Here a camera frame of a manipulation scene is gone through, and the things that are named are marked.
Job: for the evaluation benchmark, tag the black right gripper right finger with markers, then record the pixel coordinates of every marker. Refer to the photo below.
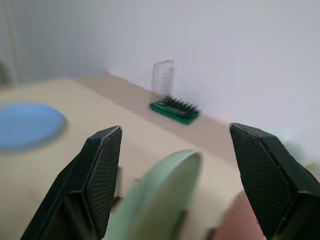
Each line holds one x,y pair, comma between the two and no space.
270,180

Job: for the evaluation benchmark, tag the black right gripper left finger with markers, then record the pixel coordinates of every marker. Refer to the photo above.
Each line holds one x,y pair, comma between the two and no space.
100,180

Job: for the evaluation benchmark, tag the green dish rack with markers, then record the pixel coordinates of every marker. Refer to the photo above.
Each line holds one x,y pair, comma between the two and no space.
175,110

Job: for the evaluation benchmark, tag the green plate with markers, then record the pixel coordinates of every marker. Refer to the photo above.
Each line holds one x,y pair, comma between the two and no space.
160,200

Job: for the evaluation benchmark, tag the blue plate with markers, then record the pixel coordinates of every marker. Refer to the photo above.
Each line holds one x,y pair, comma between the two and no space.
27,125

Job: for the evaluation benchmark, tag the clear plastic container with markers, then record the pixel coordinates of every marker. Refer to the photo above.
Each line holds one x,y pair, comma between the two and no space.
163,76

